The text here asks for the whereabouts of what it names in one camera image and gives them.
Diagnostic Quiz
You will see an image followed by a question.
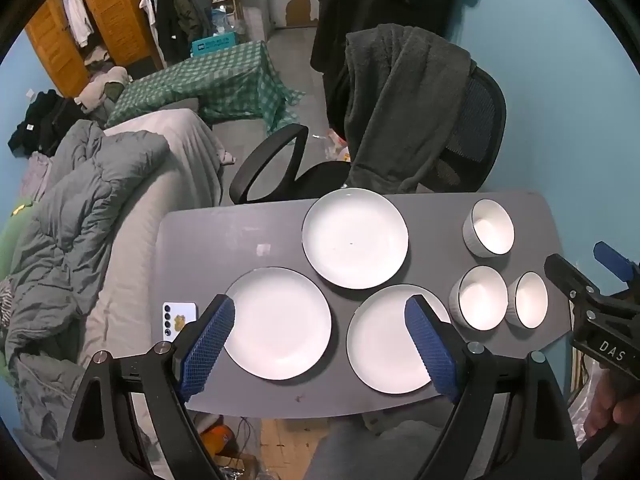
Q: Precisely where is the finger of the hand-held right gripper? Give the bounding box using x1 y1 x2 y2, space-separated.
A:
594 241 640 291
544 254 640 333

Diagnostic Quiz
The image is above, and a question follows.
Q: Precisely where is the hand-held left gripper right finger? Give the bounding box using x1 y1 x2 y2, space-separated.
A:
404 294 583 480

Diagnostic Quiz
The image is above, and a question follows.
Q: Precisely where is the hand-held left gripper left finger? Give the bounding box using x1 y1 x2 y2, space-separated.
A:
55 294 237 480

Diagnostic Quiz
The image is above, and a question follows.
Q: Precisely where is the white bowl with black rim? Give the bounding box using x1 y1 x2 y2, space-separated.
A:
462 199 516 258
448 265 510 332
506 271 549 330

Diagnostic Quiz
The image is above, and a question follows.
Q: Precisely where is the stack of white plates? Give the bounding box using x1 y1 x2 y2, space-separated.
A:
346 284 456 394

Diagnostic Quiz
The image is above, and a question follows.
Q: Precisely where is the white plate with black rim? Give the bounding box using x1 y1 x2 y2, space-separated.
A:
301 188 410 290
220 266 333 381

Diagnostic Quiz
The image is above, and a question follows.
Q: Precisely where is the person's right hand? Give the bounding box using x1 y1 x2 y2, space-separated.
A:
582 372 626 437

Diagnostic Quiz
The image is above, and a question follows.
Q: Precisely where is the white smartphone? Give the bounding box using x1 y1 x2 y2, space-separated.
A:
161 302 199 342

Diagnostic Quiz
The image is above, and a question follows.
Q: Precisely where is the clear plastic bag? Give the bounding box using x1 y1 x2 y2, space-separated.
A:
569 355 603 453

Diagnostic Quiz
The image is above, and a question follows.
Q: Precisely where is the orange bag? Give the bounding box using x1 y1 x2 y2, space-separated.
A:
200 424 236 456

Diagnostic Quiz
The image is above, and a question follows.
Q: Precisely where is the grey bed mattress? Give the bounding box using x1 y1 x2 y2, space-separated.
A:
75 170 226 366

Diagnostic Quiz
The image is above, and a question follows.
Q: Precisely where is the person's grey trouser leg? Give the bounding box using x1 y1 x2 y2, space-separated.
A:
305 400 453 480

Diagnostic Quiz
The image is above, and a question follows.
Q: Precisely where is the black mesh office chair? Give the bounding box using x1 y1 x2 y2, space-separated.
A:
229 67 507 206

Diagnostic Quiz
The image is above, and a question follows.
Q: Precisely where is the grey quilted duvet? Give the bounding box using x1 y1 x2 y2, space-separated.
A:
0 120 171 401

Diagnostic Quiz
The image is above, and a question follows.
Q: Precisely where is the light grey blanket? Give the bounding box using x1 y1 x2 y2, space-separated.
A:
105 109 236 206

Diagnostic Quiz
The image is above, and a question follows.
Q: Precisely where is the green cloth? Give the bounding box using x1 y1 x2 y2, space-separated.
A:
0 200 41 281

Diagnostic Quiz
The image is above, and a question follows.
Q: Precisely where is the crumpled floor plastic bag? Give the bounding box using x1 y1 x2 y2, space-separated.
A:
324 129 352 162

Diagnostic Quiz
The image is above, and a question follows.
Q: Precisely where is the lilac cloth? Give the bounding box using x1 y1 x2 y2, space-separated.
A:
20 152 55 202

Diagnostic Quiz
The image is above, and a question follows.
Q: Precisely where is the grey fleece robe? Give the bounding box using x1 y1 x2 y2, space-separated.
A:
330 24 478 195

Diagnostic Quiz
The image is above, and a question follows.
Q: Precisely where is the green checked tablecloth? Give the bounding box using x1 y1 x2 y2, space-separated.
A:
107 40 306 133

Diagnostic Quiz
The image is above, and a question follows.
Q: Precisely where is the beige clothes pile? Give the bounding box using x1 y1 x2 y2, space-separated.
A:
75 65 132 113

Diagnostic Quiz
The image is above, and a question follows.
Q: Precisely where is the black clothes pile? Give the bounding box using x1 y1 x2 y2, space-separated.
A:
7 89 83 158

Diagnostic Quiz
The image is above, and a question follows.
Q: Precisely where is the teal plastic crate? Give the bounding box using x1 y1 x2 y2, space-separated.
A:
192 34 238 56

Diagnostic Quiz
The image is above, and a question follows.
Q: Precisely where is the black hanging jacket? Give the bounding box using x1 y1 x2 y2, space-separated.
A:
154 0 187 63

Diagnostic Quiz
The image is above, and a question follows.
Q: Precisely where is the olive hanging jacket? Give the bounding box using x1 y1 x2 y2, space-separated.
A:
175 0 215 46

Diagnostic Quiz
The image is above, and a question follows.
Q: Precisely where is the orange wooden wardrobe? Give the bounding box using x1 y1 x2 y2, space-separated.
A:
25 0 166 98

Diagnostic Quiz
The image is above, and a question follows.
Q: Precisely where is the white hanging shirt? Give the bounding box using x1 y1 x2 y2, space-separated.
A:
62 0 96 48

